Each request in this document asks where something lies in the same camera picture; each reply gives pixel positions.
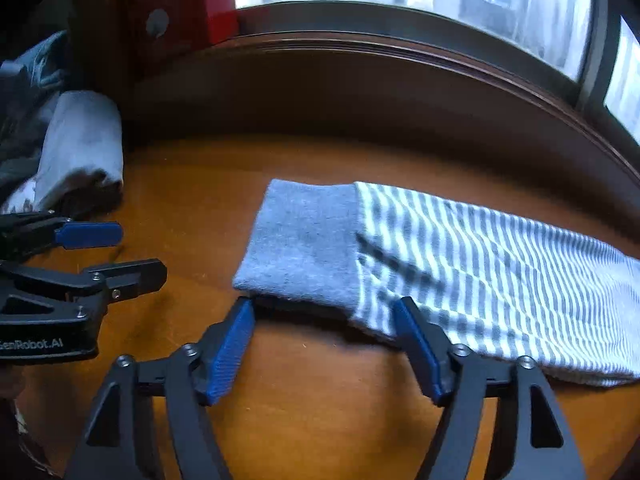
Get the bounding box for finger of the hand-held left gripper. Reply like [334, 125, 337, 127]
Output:
[0, 212, 124, 261]
[0, 259, 168, 318]

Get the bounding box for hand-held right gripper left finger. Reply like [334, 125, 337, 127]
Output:
[64, 297, 257, 480]

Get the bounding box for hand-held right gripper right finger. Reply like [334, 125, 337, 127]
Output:
[392, 296, 586, 480]

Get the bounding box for wide-striped pants with grey cuffs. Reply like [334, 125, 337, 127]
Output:
[232, 179, 640, 388]

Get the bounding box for folded grey-white cloth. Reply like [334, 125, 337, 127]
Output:
[30, 91, 125, 201]

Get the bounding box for folded dark grey garment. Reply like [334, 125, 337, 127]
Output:
[0, 87, 58, 188]

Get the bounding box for folded denim jeans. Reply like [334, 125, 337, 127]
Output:
[0, 30, 68, 111]

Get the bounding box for red box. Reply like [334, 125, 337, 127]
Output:
[127, 0, 241, 78]

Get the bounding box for wooden window sill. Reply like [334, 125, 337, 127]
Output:
[125, 30, 640, 221]

